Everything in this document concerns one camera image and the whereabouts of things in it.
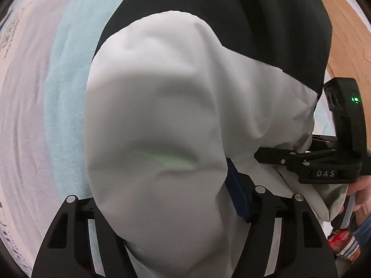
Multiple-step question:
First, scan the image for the pastel striped bed sheet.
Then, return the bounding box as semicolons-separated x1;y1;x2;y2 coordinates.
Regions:
0;0;338;277

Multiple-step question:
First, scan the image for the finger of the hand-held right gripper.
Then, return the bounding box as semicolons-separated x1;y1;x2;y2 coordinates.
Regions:
310;135;338;152
254;147;308;169

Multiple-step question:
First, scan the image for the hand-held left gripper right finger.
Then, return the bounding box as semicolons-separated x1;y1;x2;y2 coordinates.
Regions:
224;158;339;278

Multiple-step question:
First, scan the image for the person's right hand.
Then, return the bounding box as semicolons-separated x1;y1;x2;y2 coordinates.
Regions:
347;176;371;218

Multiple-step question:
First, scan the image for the black and white jacket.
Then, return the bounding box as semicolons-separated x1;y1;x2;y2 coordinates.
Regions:
85;0;350;278

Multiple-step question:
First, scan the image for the red striped packet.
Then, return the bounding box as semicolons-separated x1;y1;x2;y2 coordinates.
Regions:
327;228;362;265

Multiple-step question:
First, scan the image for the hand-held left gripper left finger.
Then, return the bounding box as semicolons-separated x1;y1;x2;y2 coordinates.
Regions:
31;195;137;278

